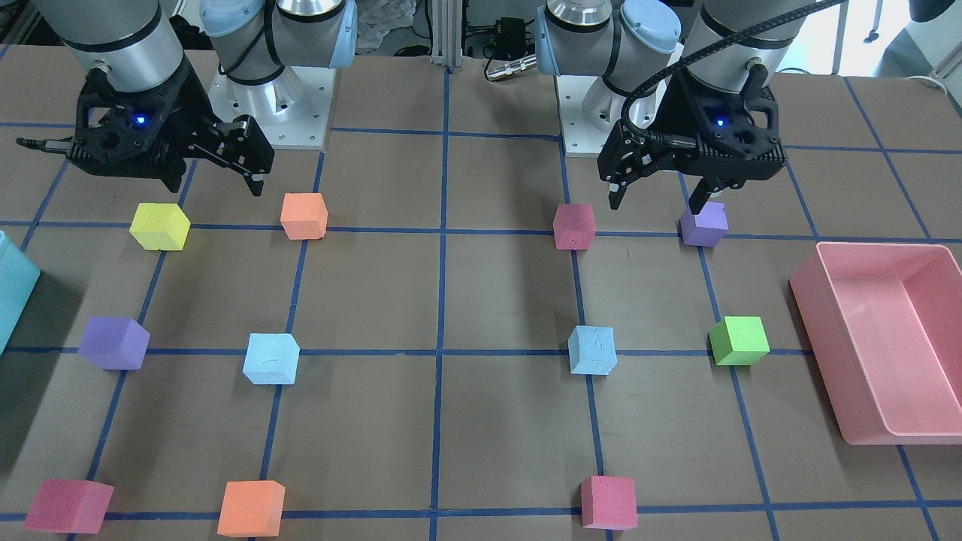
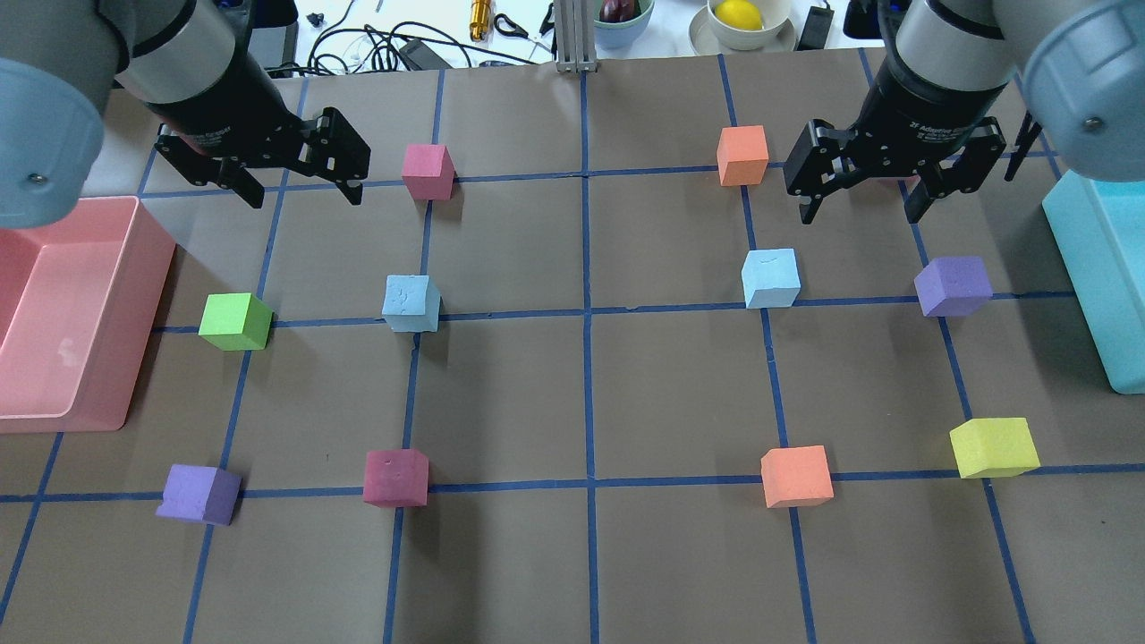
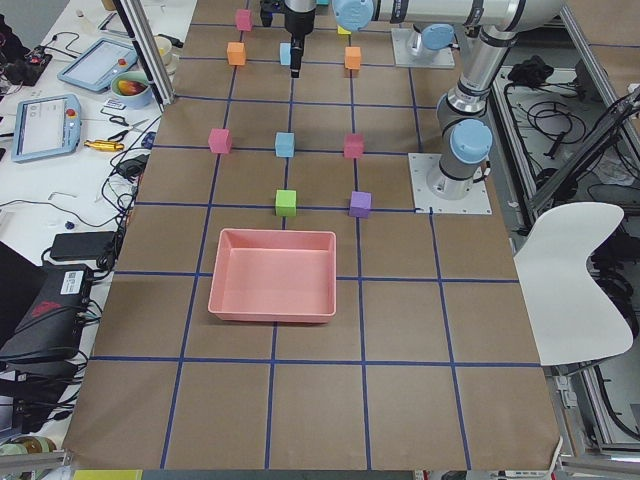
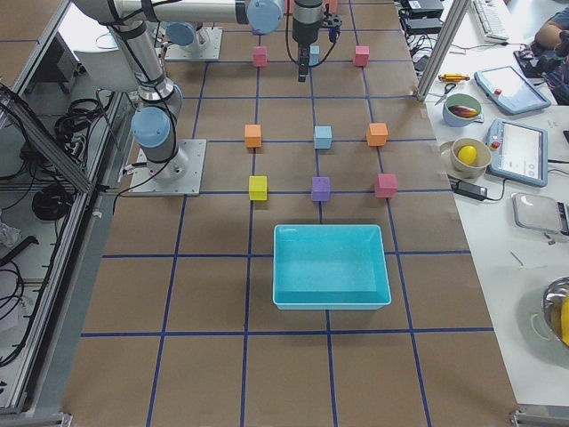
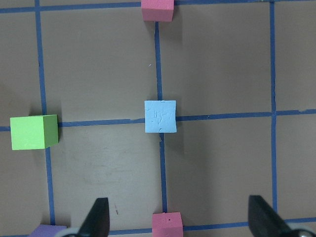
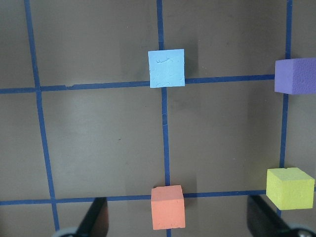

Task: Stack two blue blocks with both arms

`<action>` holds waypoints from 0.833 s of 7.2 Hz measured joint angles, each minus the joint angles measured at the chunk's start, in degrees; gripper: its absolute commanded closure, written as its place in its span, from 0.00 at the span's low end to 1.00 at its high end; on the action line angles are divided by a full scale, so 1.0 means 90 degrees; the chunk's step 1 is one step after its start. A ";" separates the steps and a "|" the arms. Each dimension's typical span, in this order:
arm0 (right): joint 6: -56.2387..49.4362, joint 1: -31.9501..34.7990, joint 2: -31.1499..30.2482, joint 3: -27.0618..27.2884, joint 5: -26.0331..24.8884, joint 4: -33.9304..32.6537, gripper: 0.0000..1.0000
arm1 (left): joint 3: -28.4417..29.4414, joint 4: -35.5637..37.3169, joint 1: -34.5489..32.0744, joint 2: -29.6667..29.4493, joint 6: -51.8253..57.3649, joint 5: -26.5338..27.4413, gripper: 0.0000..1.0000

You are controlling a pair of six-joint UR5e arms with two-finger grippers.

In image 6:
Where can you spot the yellow foam block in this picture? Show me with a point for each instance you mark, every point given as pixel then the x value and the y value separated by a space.
pixel 290 188

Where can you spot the orange foam block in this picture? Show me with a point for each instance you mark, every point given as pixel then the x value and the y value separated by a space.
pixel 168 207

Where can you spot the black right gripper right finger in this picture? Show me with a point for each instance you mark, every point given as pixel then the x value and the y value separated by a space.
pixel 262 221

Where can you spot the purple foam block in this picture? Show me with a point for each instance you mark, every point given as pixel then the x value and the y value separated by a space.
pixel 295 76

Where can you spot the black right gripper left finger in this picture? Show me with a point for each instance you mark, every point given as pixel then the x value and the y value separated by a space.
pixel 96 220

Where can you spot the light blue foam block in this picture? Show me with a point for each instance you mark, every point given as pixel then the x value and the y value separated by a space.
pixel 167 68

